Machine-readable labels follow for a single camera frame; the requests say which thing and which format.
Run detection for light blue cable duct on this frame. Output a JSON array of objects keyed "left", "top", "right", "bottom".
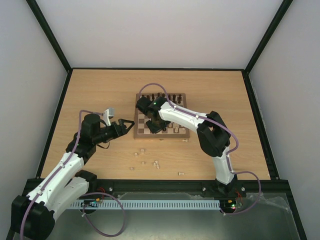
[{"left": 67, "top": 199, "right": 221, "bottom": 210}]

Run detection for black frame post right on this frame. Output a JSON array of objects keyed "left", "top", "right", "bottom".
[{"left": 244, "top": 0, "right": 293, "bottom": 75}]

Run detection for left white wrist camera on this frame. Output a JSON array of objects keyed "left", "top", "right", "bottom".
[{"left": 102, "top": 107, "right": 115, "bottom": 126}]

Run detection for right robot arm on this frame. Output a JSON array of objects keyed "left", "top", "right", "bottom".
[{"left": 135, "top": 96, "right": 238, "bottom": 196}]

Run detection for dark chess pieces row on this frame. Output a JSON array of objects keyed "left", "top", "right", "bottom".
[{"left": 136, "top": 92, "right": 187, "bottom": 107}]

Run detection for light pieces on board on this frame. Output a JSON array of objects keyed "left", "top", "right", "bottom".
[{"left": 161, "top": 122, "right": 187, "bottom": 135}]

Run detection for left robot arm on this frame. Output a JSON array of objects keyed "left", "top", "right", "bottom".
[{"left": 11, "top": 111, "right": 135, "bottom": 240}]

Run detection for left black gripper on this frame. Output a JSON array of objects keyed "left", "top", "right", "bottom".
[{"left": 94, "top": 118, "right": 135, "bottom": 144}]

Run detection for wooden chessboard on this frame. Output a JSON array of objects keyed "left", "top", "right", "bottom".
[{"left": 133, "top": 106, "right": 190, "bottom": 140}]

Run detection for black frame post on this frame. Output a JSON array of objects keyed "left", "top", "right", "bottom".
[
  {"left": 26, "top": 0, "right": 72, "bottom": 73},
  {"left": 244, "top": 0, "right": 293, "bottom": 75}
]

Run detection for black aluminium rail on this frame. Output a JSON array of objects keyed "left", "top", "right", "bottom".
[{"left": 24, "top": 178, "right": 291, "bottom": 198}]

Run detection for black frame post left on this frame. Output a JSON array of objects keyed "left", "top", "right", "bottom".
[{"left": 26, "top": 0, "right": 72, "bottom": 73}]

